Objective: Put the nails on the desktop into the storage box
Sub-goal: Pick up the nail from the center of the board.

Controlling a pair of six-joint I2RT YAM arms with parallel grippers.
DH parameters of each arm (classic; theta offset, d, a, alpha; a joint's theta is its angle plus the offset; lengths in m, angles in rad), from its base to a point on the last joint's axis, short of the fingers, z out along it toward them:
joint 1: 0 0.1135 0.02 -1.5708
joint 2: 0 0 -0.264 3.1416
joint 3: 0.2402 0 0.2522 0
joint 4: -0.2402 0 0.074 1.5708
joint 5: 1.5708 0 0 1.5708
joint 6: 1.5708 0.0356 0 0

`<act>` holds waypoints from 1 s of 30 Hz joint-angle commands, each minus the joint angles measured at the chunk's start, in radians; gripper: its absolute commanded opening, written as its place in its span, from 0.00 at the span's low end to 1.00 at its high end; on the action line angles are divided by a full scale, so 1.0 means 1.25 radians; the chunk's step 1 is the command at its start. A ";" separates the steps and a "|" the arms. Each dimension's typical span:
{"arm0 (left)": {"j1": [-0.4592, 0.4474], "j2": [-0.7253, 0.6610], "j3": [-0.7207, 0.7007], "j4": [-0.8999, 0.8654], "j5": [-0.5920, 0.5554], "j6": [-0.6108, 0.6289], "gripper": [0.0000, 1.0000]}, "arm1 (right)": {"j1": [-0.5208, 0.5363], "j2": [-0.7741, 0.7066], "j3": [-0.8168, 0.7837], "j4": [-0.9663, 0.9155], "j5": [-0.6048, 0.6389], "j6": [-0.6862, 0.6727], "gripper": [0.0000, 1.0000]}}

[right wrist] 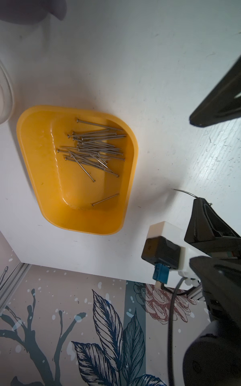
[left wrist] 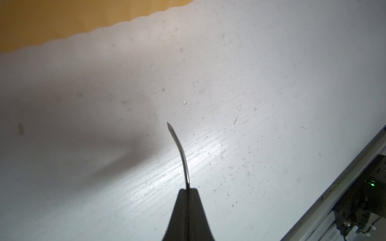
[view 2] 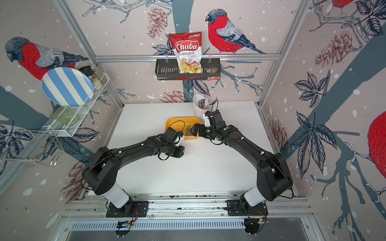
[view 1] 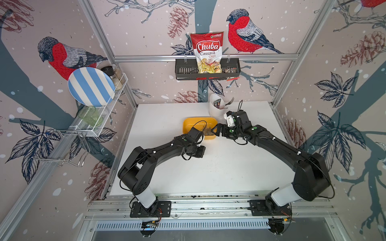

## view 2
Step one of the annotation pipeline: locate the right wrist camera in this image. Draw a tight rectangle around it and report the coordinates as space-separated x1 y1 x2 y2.
203 114 211 127

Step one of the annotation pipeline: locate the white cutlery holder cup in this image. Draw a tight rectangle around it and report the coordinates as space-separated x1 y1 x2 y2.
193 93 209 118

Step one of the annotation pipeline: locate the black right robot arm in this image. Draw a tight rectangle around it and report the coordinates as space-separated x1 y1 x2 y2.
190 110 293 212

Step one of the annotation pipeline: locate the yellow plastic storage box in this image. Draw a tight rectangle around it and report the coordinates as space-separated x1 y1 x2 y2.
165 116 201 140

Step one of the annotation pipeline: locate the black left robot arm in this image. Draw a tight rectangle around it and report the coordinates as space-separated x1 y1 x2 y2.
82 128 185 209

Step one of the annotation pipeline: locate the dark lid spice jar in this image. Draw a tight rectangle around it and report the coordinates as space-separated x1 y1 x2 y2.
79 66 99 87

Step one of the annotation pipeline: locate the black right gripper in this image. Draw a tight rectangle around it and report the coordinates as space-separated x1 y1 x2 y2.
188 124 217 139

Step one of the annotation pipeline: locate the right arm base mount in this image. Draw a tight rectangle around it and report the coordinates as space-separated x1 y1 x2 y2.
223 200 268 216

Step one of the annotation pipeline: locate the red Chuba chips bag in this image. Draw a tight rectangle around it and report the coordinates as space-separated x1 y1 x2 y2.
169 32 203 74

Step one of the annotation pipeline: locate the clear wire dish rack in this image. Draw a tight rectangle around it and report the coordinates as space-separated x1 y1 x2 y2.
1 73 110 172

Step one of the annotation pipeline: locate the black wall basket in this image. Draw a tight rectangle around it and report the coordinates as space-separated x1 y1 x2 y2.
155 58 221 80

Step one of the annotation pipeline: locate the blue white striped plate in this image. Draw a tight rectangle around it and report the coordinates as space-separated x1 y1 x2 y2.
42 67 94 107

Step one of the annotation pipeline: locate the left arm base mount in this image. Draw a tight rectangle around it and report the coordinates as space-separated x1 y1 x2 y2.
106 200 149 218

